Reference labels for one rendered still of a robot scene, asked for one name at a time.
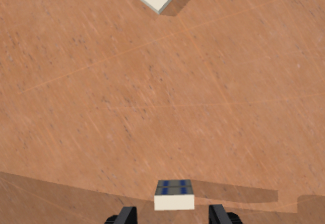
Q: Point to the white domino with blue pips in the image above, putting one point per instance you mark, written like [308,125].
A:
[174,195]

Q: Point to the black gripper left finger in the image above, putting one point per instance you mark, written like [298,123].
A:
[128,215]

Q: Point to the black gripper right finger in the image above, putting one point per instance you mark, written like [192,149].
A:
[218,215]

